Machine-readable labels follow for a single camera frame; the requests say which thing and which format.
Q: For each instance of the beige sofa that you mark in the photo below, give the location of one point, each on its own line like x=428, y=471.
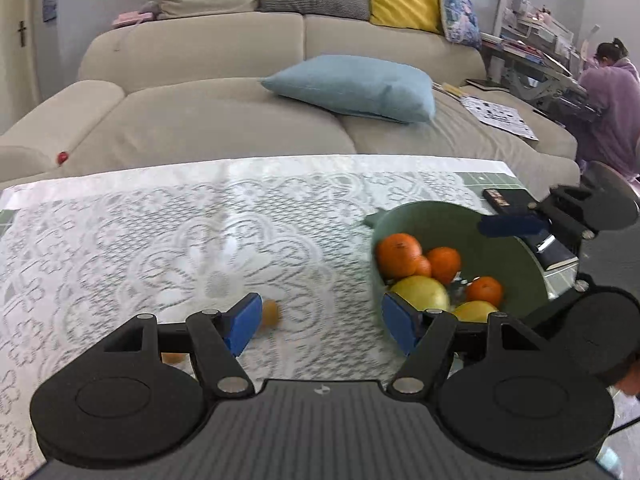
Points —
x=200, y=110

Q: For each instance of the mauve cloth item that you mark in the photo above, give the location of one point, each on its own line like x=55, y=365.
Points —
x=150, y=7

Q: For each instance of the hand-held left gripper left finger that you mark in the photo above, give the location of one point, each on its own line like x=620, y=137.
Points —
x=244, y=322

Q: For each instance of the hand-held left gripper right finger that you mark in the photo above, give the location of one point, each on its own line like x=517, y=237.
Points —
x=400, y=322

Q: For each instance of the small red ball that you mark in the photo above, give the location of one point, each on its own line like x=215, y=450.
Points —
x=62, y=158

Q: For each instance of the silver pen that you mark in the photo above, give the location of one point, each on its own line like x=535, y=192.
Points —
x=545, y=243

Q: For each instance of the yellow-green pomelo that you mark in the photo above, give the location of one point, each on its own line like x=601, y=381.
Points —
x=420, y=292
x=475, y=311

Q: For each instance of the green bowl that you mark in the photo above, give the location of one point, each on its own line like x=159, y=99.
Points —
x=520, y=270

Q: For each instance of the white door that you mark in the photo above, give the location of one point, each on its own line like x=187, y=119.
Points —
x=15, y=70

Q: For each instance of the cluttered study desk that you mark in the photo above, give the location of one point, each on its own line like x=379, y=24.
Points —
x=530, y=35

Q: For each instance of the orange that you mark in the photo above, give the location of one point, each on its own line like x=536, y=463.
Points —
x=397, y=255
x=424, y=267
x=445, y=262
x=485, y=290

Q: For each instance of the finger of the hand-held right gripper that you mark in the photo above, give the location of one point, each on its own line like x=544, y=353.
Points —
x=510, y=225

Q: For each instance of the small brown kiwi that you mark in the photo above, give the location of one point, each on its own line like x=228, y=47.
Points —
x=172, y=358
x=271, y=314

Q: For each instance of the dark thin book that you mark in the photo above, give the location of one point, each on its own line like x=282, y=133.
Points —
x=487, y=84

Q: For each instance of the yellow paper item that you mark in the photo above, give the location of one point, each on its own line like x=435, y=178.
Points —
x=448, y=90

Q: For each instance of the white lace tablecloth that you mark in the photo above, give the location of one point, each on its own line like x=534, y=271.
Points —
x=125, y=260

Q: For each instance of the black notebook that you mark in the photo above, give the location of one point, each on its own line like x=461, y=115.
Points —
x=505, y=199

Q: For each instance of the pink book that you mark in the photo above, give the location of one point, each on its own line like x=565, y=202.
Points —
x=131, y=20

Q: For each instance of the blue floral cushion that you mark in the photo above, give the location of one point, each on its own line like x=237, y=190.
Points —
x=460, y=17

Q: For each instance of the printed paper sheet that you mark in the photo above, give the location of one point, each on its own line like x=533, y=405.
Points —
x=500, y=117

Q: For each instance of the light blue cushion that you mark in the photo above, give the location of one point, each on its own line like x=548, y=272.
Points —
x=350, y=85

